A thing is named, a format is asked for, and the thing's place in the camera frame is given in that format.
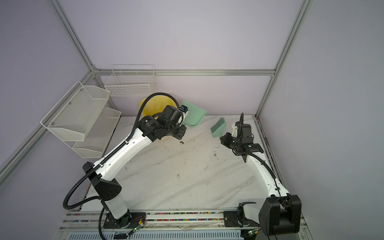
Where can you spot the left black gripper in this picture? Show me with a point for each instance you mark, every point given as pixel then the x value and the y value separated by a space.
pixel 180 135

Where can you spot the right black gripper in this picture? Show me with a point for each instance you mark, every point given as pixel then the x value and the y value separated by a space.
pixel 224 140

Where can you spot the green hand brush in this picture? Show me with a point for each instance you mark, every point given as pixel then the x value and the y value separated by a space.
pixel 218 129

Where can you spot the green plastic dustpan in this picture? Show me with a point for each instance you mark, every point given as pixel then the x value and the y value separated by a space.
pixel 194 116

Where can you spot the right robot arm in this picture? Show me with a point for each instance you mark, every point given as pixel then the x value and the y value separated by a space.
pixel 279 213

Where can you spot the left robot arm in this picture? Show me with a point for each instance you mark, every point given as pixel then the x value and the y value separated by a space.
pixel 104 179

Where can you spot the yellow lined trash bin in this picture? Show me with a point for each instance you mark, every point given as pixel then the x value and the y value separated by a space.
pixel 156 105

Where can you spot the lower white mesh shelf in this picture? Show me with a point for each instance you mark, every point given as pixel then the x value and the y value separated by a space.
pixel 98 138

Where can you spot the white mesh shelf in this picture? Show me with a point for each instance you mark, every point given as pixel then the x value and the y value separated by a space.
pixel 72 118
pixel 98 138

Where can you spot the upper white mesh shelf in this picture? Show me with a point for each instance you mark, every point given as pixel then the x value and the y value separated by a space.
pixel 72 118

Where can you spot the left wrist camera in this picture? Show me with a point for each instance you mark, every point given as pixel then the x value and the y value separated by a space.
pixel 184 109

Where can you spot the white wire basket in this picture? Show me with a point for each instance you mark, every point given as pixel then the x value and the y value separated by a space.
pixel 131 80

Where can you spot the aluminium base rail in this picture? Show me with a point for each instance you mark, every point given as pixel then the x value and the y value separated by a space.
pixel 219 224

